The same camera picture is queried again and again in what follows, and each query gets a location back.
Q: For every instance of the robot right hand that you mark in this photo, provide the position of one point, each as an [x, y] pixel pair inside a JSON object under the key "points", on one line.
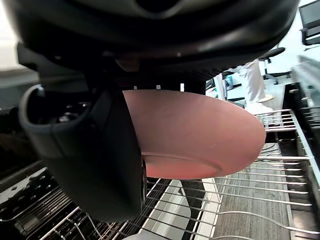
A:
{"points": [[150, 37]]}

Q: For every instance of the pink plastic bowl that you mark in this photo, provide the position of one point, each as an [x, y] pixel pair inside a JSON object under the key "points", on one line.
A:
{"points": [[195, 130]]}

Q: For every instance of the person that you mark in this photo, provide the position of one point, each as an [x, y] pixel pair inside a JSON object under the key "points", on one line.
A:
{"points": [[252, 82]]}

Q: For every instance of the black office chair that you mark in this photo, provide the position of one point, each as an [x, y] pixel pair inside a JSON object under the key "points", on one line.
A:
{"points": [[273, 52], [311, 20]]}

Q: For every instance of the black cutlery basket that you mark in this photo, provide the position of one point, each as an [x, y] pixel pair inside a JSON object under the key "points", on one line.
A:
{"points": [[27, 190]]}

